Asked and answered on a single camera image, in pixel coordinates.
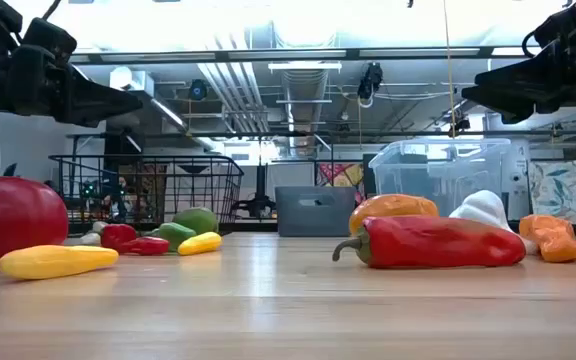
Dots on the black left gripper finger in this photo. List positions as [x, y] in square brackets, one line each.
[93, 121]
[103, 97]

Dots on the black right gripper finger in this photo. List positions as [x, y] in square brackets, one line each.
[508, 85]
[515, 117]

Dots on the white garlic bulb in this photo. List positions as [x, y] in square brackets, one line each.
[485, 207]

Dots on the small red habanero pepper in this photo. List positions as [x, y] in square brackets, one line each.
[117, 234]

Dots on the red tomato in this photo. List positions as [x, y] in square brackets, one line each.
[13, 220]

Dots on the orange carrot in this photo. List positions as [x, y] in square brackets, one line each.
[550, 240]

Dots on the small red chili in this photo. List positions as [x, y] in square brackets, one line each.
[145, 246]

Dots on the green jalapeno pepper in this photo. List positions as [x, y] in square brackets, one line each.
[175, 234]

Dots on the green lime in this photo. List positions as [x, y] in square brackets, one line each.
[197, 219]

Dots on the small yellow pepper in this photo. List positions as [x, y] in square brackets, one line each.
[58, 261]
[199, 243]

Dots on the long red pepper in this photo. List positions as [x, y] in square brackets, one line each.
[433, 241]

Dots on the orange pepper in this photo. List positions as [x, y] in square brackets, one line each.
[393, 206]

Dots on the black background robot arm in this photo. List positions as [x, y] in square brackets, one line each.
[258, 204]

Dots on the white ceiling unit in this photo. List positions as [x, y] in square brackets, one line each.
[130, 80]

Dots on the clear plastic tub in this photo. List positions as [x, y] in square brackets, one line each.
[488, 165]

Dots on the black monitor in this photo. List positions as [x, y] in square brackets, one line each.
[11, 170]

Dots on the black ceiling spotlight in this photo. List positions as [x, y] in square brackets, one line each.
[198, 90]

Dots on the black hanging device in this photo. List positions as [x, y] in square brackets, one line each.
[370, 77]

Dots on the colourful painting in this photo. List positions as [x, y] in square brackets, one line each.
[343, 175]

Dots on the grey plastic bin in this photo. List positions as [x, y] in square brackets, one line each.
[293, 215]

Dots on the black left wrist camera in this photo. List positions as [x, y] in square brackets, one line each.
[50, 37]

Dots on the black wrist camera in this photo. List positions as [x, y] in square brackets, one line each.
[50, 37]
[563, 25]

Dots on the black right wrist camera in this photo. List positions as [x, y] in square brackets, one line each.
[563, 25]

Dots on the floral wall mural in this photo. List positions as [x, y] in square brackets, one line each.
[563, 190]

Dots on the silver air duct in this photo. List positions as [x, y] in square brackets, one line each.
[303, 85]

